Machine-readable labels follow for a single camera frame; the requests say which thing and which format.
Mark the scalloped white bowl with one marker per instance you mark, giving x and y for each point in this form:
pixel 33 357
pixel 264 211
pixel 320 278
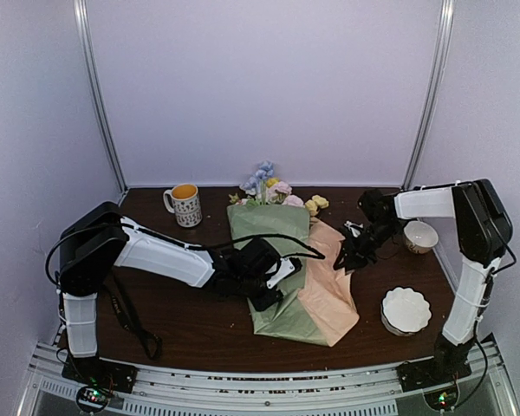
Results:
pixel 404 311

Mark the aluminium frame post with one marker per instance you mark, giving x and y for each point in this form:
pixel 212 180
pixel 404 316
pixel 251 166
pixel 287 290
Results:
pixel 98 103
pixel 440 55

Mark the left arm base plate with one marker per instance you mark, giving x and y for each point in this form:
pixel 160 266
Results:
pixel 96 372

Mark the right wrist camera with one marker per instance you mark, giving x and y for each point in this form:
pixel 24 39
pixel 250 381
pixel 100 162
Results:
pixel 353 228

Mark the peach flower stem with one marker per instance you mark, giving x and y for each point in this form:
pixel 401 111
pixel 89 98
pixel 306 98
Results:
pixel 236 199

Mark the patterned mug yellow inside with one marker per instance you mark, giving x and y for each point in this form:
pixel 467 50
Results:
pixel 183 202

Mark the blue flower stem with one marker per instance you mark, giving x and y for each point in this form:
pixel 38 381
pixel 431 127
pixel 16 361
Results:
pixel 257 183

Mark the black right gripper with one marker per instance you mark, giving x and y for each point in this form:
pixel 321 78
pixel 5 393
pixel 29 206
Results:
pixel 354 253

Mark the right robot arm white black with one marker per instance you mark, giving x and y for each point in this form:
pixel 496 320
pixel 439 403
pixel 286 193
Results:
pixel 484 230

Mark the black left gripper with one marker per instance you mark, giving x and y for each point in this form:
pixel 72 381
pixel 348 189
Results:
pixel 264 304

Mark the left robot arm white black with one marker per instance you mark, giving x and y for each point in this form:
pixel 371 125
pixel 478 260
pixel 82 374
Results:
pixel 104 240

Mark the small white bowl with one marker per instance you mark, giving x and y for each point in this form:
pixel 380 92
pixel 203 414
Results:
pixel 420 237

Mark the wrapping paper sheet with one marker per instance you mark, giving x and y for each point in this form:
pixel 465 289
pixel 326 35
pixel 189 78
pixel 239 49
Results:
pixel 317 305

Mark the left aluminium frame post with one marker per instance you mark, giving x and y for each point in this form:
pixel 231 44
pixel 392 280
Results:
pixel 98 103

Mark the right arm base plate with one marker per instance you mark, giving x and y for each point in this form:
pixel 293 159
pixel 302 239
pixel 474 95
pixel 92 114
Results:
pixel 425 374

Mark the pink rose flower stem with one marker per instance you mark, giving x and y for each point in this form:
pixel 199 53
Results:
pixel 281 193

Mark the pale yellow flower stem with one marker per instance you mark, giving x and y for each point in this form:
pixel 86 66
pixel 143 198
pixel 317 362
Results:
pixel 315 204

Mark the right aluminium frame post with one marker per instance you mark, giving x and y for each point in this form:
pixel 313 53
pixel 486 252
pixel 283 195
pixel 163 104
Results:
pixel 440 55

